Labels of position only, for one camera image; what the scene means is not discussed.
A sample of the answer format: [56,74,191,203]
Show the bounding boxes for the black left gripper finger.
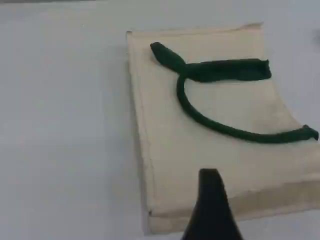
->
[182,168,245,240]

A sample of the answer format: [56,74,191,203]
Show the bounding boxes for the white canvas bag green handles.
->
[125,21,320,236]

